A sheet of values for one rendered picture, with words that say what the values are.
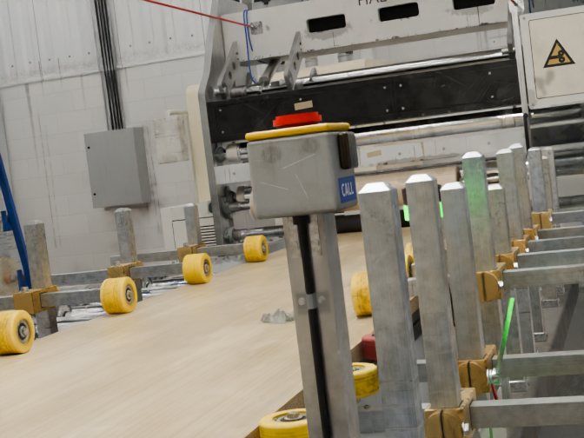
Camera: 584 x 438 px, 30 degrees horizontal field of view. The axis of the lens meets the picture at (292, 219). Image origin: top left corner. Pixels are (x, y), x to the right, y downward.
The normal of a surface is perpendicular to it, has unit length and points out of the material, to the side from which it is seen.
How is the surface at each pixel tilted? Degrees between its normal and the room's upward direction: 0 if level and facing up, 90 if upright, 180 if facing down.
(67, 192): 90
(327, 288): 90
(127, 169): 90
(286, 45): 90
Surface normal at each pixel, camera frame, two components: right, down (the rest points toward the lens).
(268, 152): -0.29, 0.08
